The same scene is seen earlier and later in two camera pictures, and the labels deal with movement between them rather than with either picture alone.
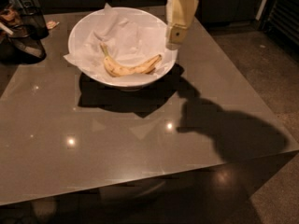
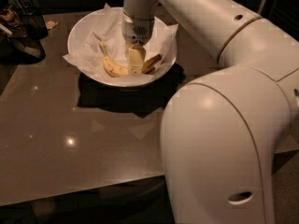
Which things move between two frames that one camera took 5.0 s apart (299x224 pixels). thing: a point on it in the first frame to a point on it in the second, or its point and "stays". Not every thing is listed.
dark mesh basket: (33, 23) stays
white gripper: (181, 14) to (137, 30)
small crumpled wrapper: (50, 24) stays
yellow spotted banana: (115, 71) stays
